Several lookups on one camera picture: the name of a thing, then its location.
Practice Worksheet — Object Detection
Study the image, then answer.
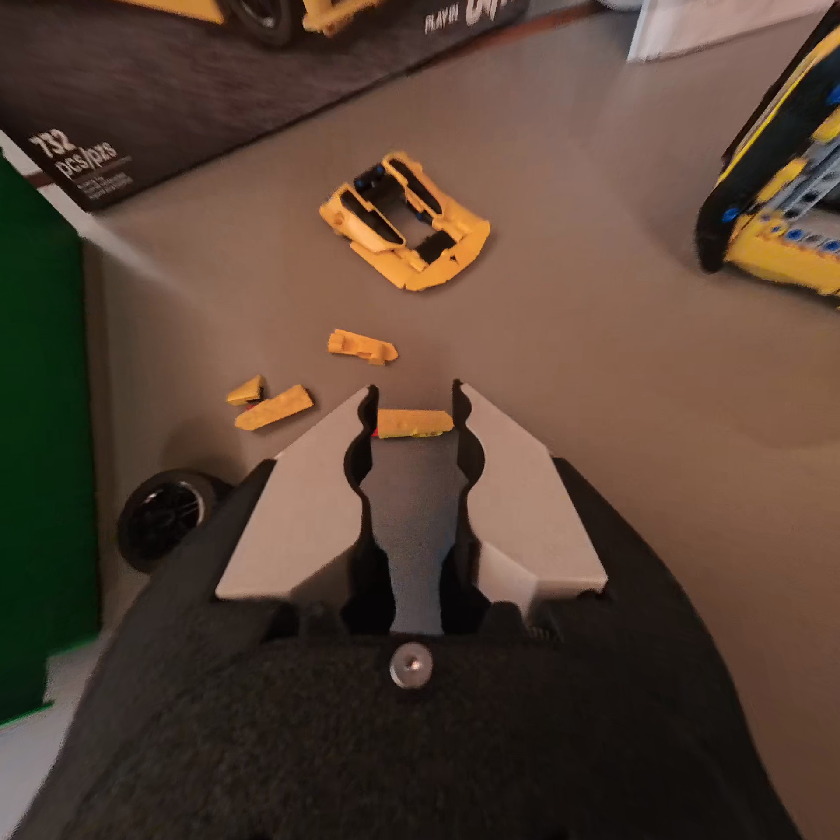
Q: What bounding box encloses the loose black toy wheel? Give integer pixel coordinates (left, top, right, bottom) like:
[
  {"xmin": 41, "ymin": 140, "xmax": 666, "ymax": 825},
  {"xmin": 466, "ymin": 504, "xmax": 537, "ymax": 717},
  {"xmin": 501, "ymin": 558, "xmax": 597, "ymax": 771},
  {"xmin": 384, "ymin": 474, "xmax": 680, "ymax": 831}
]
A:
[{"xmin": 117, "ymin": 468, "xmax": 231, "ymax": 573}]

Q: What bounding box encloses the yellow wedge brick piece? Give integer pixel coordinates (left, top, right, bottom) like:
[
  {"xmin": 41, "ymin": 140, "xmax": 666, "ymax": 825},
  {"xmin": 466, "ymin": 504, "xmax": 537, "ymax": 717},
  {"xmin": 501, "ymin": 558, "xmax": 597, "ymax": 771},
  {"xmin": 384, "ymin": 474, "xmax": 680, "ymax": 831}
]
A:
[
  {"xmin": 234, "ymin": 384, "xmax": 315, "ymax": 432},
  {"xmin": 327, "ymin": 328, "xmax": 400, "ymax": 366},
  {"xmin": 373, "ymin": 408, "xmax": 455, "ymax": 441}
]

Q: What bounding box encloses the green plastic bin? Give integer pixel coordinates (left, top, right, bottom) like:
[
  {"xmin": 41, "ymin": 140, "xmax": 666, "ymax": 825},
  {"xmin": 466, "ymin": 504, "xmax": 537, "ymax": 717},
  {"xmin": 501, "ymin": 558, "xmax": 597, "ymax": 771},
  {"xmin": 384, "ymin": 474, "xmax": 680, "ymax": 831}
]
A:
[{"xmin": 0, "ymin": 147, "xmax": 102, "ymax": 726}]

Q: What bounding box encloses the toy car set box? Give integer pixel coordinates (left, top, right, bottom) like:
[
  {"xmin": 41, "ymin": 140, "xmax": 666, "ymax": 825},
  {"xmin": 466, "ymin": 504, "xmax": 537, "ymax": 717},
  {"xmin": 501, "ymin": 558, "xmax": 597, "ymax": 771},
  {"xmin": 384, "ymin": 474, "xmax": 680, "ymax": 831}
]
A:
[{"xmin": 0, "ymin": 0, "xmax": 601, "ymax": 212}]

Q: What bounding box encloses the yellow toy brick car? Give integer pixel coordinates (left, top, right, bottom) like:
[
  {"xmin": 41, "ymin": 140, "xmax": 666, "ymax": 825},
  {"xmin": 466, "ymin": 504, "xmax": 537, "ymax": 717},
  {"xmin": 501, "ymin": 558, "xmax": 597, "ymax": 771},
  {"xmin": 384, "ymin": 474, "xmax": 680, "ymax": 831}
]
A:
[{"xmin": 694, "ymin": 7, "xmax": 840, "ymax": 303}]

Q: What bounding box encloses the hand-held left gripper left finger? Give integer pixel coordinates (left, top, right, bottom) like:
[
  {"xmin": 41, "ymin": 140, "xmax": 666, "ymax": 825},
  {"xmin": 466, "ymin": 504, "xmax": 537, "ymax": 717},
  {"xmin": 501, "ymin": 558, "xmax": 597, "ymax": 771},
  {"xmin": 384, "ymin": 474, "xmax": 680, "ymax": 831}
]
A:
[{"xmin": 214, "ymin": 385, "xmax": 382, "ymax": 611}]

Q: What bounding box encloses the yellow brick hood panel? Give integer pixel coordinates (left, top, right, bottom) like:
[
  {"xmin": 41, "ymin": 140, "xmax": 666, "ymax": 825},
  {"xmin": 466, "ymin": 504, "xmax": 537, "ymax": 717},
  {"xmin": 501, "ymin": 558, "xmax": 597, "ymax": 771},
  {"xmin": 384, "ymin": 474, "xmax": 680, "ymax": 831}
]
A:
[{"xmin": 318, "ymin": 151, "xmax": 492, "ymax": 293}]

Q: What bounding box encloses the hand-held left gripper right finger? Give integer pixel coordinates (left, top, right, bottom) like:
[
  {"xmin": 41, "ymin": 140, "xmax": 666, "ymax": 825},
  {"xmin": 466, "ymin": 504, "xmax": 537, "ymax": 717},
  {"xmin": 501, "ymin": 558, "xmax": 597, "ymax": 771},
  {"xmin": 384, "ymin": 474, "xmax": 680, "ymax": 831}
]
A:
[{"xmin": 453, "ymin": 379, "xmax": 609, "ymax": 623}]

